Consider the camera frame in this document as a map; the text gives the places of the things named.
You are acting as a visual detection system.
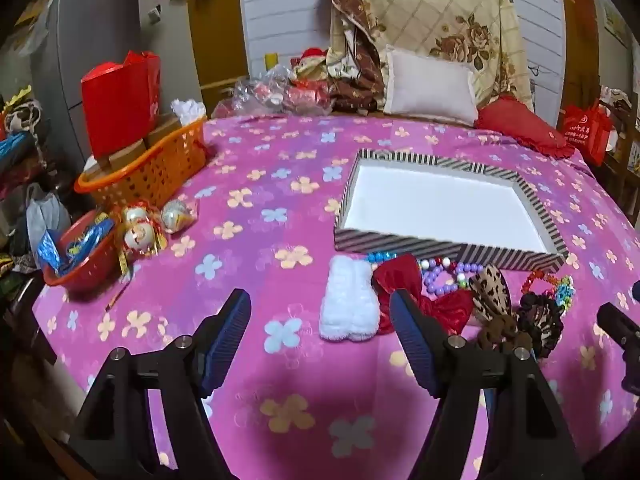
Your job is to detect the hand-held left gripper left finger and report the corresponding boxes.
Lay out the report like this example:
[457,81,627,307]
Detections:
[67,287,252,480]

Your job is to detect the grey refrigerator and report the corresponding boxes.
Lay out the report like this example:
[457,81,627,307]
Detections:
[29,0,147,161]

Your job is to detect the blue snack packet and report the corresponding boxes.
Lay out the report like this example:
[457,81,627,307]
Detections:
[36,215,117,275]

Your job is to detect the wrapped ornament candies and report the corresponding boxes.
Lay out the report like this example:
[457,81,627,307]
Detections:
[121,201,167,262]

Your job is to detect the grey plastic bag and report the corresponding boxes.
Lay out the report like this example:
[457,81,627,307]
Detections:
[25,182,72,242]

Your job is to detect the wrapped round ornament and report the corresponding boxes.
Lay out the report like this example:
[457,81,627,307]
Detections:
[161,198,199,234]

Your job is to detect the red gift bag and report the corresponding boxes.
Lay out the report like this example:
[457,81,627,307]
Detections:
[81,50,162,159]

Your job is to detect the teal bead bracelet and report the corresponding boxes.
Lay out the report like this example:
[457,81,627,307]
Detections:
[550,274,576,312]

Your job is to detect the red shopping bag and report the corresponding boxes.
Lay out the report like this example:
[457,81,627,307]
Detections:
[561,101,614,167]

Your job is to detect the red santa toy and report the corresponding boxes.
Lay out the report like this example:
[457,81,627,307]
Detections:
[291,47,329,82]

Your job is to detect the purple bead bracelet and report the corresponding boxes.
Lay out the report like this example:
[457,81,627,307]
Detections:
[421,261,485,297]

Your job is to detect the black scrunchie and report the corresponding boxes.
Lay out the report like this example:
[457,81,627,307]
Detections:
[517,292,553,317]

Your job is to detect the cream floral quilt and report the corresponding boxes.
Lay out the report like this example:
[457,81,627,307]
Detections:
[344,0,532,111]

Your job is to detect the white pillow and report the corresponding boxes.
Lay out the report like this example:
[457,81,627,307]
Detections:
[383,45,479,127]

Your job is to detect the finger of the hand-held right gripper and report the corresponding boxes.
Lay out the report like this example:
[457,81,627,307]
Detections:
[597,302,640,396]

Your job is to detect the red ruffled cushion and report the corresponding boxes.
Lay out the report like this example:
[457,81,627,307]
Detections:
[474,95,577,159]

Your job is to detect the pink floral blanket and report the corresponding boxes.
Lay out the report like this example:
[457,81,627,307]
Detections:
[31,112,640,480]

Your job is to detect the orange plastic basket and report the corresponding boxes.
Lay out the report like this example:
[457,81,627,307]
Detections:
[74,115,208,209]

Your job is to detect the brown scrunchie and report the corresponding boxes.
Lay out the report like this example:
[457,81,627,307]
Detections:
[517,305,565,360]

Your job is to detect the white tissue bundle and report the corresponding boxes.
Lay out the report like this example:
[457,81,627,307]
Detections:
[171,98,207,127]

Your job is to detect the white fluffy hair tie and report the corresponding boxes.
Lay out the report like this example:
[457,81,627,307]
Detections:
[319,255,380,343]

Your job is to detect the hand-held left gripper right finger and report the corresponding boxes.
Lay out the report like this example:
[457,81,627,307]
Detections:
[389,287,586,480]

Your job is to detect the red velvet bow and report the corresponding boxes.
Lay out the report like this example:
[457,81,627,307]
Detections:
[372,254,475,336]

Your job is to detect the red orange bead bracelet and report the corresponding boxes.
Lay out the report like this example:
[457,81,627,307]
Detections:
[520,269,558,297]

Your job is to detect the red plastic bowl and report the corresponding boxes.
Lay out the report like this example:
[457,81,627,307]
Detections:
[42,209,119,294]

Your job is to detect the leopard print bow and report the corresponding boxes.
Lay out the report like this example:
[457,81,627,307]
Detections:
[467,264,532,352]

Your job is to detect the red candy packet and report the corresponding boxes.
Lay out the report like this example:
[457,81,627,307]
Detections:
[281,81,335,115]

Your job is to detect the clear plastic bag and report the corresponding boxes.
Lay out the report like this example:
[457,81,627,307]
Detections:
[231,66,297,115]

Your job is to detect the brown patterned quilt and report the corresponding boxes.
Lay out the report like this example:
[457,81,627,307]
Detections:
[306,0,387,114]

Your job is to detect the cardboard box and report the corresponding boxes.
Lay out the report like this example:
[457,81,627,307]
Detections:
[144,112,185,148]
[96,139,149,170]

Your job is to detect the striped shallow box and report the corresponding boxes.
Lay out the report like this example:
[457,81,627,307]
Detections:
[334,149,568,271]

